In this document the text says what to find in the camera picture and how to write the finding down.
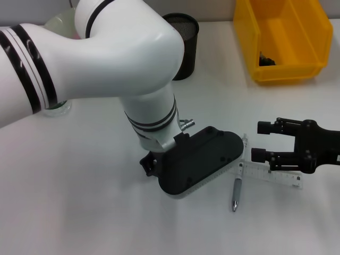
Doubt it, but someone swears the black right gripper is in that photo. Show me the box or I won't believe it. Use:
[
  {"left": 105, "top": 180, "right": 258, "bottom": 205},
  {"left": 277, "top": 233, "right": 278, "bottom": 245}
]
[{"left": 251, "top": 117, "right": 340, "bottom": 175}]

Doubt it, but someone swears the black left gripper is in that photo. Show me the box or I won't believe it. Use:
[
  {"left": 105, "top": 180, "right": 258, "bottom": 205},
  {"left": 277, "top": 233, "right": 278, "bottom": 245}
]
[{"left": 139, "top": 150, "right": 158, "bottom": 177}]

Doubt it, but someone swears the green plastic wrapper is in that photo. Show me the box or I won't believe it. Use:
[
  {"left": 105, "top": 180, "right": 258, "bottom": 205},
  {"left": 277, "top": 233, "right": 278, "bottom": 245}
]
[{"left": 259, "top": 51, "right": 278, "bottom": 66}]

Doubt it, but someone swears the clear green-label water bottle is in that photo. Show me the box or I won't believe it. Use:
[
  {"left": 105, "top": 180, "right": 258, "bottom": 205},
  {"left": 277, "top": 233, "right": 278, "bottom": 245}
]
[{"left": 42, "top": 99, "right": 73, "bottom": 117}]

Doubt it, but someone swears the clear plastic ruler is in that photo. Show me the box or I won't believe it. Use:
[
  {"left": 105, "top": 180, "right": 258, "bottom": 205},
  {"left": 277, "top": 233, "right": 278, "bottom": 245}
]
[{"left": 231, "top": 159, "right": 303, "bottom": 190}]

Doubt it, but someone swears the grey white pen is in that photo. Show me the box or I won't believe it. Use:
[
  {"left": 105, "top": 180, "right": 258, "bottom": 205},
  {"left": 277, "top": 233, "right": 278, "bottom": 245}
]
[{"left": 229, "top": 133, "right": 250, "bottom": 213}]

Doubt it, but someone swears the black mesh pen holder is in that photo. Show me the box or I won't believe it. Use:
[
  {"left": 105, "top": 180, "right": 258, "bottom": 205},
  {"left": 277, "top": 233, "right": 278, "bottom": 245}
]
[{"left": 161, "top": 13, "right": 200, "bottom": 81}]

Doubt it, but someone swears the green glass fruit plate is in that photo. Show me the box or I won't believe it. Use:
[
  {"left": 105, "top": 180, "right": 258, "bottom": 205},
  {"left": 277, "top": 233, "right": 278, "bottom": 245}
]
[{"left": 44, "top": 6, "right": 80, "bottom": 40}]

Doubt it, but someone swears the yellow plastic bin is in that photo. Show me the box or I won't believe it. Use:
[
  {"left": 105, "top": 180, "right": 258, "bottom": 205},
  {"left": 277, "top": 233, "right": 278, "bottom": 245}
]
[{"left": 233, "top": 0, "right": 334, "bottom": 86}]

